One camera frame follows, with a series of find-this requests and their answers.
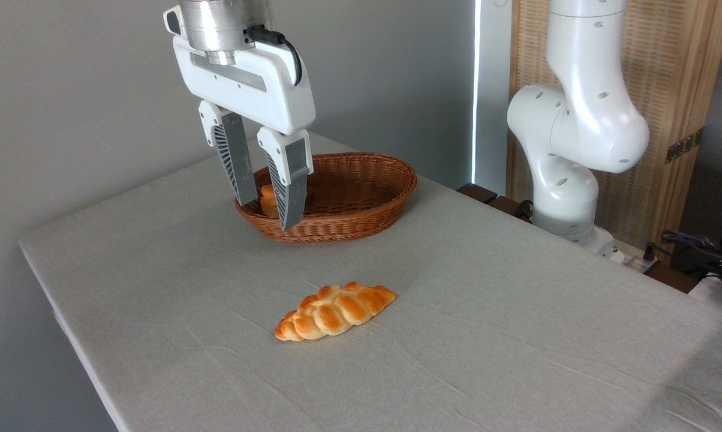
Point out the white window frame post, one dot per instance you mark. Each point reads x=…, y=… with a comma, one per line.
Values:
x=493, y=90

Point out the brass screen hinge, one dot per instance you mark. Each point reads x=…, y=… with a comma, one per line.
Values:
x=685, y=145

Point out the light grey tablecloth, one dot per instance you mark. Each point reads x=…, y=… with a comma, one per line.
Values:
x=457, y=336

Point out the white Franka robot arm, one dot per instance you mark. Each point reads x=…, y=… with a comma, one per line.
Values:
x=583, y=120

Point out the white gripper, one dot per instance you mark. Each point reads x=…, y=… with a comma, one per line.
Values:
x=259, y=90

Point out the brown wicker basket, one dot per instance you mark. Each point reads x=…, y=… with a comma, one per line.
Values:
x=349, y=222

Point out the white power strip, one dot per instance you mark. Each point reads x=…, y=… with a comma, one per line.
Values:
x=634, y=259

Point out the braided golden bread loaf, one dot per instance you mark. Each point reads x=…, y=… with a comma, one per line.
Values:
x=331, y=312

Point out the dark brown wooden block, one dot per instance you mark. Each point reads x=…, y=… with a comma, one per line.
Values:
x=505, y=206
x=476, y=192

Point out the small round bread roll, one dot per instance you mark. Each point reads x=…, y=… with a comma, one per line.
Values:
x=269, y=204

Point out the wooden bamboo folding screen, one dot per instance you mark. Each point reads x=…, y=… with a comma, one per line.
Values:
x=667, y=72

